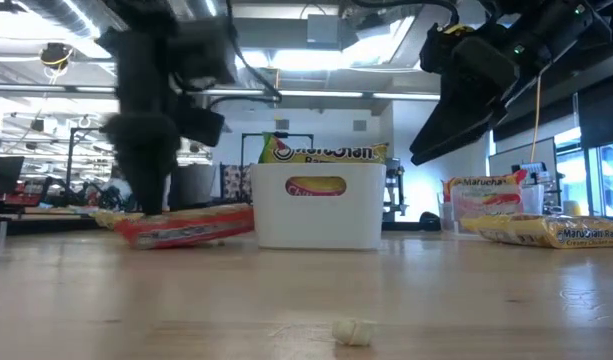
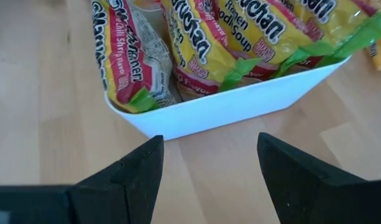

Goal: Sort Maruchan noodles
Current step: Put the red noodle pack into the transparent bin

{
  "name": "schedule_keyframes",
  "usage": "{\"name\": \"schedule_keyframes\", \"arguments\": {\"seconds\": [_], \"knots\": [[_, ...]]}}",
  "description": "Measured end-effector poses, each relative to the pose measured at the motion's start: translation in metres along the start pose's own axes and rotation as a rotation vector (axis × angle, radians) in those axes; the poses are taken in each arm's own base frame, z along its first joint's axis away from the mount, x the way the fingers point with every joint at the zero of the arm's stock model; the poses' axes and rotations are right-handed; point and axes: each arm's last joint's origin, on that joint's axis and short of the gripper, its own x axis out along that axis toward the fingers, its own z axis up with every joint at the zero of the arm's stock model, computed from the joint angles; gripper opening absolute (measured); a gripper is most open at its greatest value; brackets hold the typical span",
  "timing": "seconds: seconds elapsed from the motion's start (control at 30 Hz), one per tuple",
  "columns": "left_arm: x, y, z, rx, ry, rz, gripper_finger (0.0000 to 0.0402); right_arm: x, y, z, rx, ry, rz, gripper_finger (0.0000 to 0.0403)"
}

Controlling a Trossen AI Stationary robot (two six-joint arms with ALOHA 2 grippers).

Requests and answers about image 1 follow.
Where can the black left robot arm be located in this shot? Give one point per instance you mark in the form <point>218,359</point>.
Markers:
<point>206,50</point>

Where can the black equipment stand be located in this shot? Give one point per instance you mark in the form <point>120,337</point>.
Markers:
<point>396,185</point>

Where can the grey square wall box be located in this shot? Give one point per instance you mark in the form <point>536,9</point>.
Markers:
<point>282,124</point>
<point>359,125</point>

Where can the white plastic bin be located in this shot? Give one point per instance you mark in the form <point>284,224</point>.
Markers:
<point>318,220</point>

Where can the suspended linear light bar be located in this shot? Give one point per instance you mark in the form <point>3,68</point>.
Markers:
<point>316,93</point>

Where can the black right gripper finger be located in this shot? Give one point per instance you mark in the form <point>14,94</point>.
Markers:
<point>451,115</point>
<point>461,140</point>

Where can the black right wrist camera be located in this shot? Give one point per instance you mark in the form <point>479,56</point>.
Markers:
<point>438,50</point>

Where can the rectangular sheet metal duct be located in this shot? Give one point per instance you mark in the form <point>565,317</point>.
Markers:
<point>401,45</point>

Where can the white noodle crumb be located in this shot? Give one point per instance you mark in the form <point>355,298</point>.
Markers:
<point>353,332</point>

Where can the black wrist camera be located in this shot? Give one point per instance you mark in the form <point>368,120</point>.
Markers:
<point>438,50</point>
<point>201,127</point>

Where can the stack of red noodle packets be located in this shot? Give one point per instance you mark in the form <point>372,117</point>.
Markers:
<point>533,200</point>

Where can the lime chili shrimp ramen pack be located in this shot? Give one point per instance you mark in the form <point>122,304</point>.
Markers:
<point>326,152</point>

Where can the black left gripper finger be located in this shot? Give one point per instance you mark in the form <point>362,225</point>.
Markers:
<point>161,145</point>
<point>128,150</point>

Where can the grey trash bin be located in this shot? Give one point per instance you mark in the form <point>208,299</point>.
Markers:
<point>191,185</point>

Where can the grey ceiling box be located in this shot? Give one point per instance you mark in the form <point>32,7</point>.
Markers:
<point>323,30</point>

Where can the white board panel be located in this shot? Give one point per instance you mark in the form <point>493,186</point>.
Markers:
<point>516,160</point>

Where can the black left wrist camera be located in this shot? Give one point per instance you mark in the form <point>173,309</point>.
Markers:
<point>201,127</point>

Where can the person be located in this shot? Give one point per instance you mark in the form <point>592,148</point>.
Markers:
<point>111,190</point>

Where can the yellow creamy chicken ramen pack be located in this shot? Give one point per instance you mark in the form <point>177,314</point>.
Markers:
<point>113,219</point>
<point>536,231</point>

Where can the black computer monitor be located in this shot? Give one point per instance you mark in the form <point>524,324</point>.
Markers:
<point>3,175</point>

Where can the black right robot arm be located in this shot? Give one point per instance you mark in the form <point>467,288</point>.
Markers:
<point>546,30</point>

